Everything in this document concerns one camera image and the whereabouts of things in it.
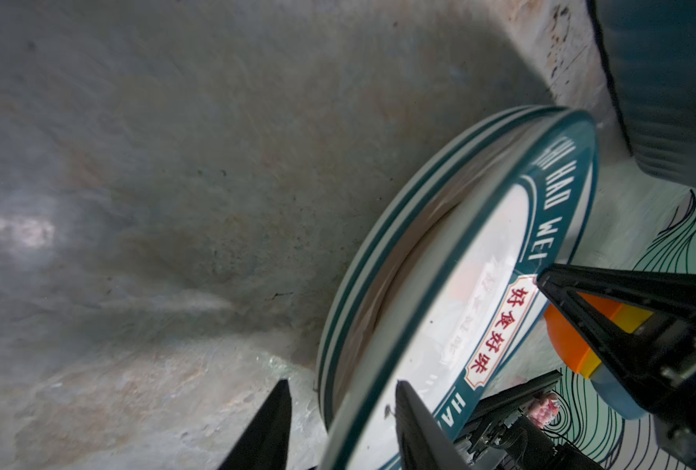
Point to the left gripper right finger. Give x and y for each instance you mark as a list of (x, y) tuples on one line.
[(422, 444)]

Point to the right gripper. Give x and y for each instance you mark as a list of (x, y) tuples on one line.
[(632, 334)]

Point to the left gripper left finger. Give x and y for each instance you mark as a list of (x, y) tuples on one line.
[(265, 441)]

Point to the green rim hao wei plate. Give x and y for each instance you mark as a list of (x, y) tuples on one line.
[(443, 289)]

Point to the teal plastic bin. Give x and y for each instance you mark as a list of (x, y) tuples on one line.
[(648, 52)]

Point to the yellow bowl in stack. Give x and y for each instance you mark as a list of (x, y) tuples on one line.
[(628, 318)]

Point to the blue bowl on stack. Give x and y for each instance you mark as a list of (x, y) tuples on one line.
[(614, 395)]

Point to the orange bowl under stack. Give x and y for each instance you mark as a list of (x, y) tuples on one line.
[(569, 344)]

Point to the pink plush toy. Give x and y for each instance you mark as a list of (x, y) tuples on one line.
[(544, 410)]

